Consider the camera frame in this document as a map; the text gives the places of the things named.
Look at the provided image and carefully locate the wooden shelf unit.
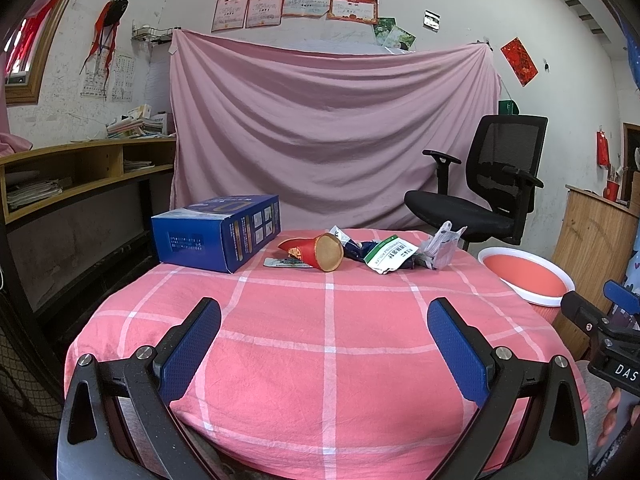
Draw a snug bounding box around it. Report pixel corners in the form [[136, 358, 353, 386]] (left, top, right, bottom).
[[1, 138, 176, 311]]

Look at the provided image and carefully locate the pink white trash bin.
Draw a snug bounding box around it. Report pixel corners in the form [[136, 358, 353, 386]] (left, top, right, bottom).
[[477, 247, 575, 323]]

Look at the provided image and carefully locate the clear plastic wrapper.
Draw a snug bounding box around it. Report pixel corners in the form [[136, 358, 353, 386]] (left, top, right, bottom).
[[413, 221, 468, 271]]

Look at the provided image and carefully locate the red cup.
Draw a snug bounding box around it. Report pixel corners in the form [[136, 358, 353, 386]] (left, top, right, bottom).
[[603, 180, 620, 202]]

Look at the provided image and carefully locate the green sign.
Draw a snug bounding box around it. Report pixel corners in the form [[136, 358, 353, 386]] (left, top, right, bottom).
[[498, 100, 520, 115]]

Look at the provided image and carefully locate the pink hanging sheet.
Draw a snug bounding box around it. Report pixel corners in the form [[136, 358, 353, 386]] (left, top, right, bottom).
[[169, 30, 500, 230]]

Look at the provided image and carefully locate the red tassel wall decoration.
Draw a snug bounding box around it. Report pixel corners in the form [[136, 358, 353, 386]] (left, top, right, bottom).
[[82, 0, 128, 79]]

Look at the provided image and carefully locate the red cone snack wrapper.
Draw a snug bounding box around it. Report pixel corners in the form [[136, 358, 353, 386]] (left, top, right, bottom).
[[278, 233, 344, 273]]

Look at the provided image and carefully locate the person's right hand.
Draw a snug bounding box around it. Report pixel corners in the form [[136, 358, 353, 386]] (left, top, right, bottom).
[[596, 388, 640, 449]]

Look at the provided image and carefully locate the red paper wall poster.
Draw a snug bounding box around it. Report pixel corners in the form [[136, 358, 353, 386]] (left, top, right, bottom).
[[501, 37, 538, 87]]

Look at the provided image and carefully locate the blue cardboard box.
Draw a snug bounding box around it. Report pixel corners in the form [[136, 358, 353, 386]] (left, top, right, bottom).
[[152, 195, 281, 273]]

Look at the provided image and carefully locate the green white packet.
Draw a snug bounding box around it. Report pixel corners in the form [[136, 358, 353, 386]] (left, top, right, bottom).
[[363, 235, 419, 275]]

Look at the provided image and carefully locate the black office chair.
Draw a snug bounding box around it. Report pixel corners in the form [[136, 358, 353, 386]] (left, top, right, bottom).
[[404, 115, 548, 246]]

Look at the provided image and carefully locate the stack of books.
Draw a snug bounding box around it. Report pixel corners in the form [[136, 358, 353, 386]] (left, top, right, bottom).
[[106, 104, 175, 139]]

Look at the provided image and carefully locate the red hanging ornament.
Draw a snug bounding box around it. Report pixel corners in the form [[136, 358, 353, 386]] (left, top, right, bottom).
[[596, 129, 611, 168]]

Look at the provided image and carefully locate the pink checked tablecloth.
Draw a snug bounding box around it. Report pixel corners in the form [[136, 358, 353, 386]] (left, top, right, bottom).
[[65, 244, 566, 479]]

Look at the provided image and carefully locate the wooden cabinet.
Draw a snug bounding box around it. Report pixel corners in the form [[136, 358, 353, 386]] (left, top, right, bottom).
[[551, 184, 640, 361]]

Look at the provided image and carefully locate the white sachet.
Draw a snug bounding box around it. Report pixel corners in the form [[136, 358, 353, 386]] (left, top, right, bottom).
[[264, 257, 311, 269]]

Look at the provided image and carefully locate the dark blue snack bag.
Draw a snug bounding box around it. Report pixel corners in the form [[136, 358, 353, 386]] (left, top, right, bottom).
[[328, 225, 417, 270]]

